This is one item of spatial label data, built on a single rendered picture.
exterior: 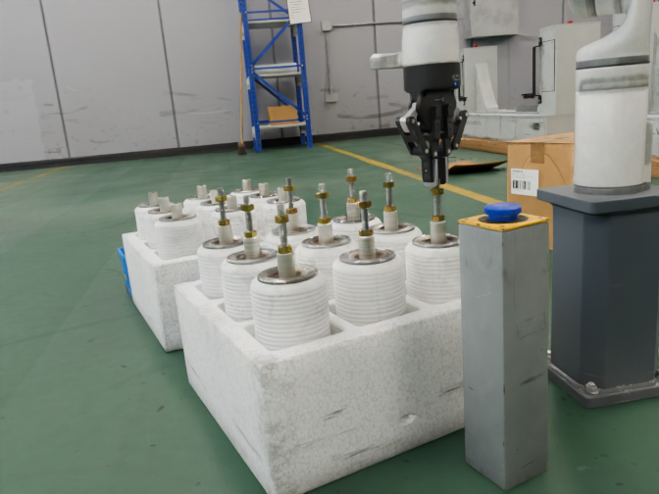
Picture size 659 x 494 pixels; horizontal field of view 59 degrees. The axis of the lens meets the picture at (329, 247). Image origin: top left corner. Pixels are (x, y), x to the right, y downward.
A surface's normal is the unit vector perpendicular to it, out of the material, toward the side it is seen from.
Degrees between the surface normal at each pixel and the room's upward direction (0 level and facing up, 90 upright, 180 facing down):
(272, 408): 90
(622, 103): 90
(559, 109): 90
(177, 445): 0
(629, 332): 90
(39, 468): 0
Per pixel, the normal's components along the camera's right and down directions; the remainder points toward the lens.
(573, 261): -0.98, 0.12
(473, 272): -0.88, 0.18
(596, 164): -0.69, 0.22
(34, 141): 0.18, 0.22
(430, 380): 0.47, 0.18
